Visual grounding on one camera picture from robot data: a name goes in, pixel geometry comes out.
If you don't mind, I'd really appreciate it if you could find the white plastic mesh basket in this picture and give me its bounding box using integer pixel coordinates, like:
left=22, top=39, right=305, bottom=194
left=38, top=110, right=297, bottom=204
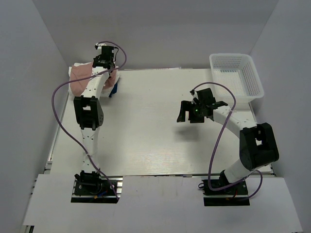
left=209, top=53, right=264, bottom=104

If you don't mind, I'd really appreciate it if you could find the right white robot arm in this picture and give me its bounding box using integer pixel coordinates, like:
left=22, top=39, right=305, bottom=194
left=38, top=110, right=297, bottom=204
left=176, top=88, right=279, bottom=194

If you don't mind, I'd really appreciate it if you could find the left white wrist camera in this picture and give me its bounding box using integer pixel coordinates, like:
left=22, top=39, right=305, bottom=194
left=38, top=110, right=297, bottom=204
left=94, top=43, right=107, bottom=50

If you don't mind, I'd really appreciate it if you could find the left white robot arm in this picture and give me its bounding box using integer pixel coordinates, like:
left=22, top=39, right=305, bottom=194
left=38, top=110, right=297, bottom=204
left=70, top=43, right=115, bottom=173

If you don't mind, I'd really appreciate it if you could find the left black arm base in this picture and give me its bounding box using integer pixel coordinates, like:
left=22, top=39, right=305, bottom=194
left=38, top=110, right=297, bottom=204
left=71, top=171, right=122, bottom=204

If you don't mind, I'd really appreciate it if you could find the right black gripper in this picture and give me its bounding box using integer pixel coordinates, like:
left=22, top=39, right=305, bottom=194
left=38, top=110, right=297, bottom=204
left=177, top=100, right=206, bottom=123

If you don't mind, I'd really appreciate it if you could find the pink printed t-shirt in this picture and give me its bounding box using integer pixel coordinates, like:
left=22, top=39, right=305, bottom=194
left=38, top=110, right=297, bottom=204
left=69, top=62, right=118, bottom=96

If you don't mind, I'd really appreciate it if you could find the blue folded t-shirt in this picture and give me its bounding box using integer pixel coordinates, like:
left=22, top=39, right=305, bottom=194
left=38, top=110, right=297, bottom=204
left=109, top=83, right=118, bottom=98

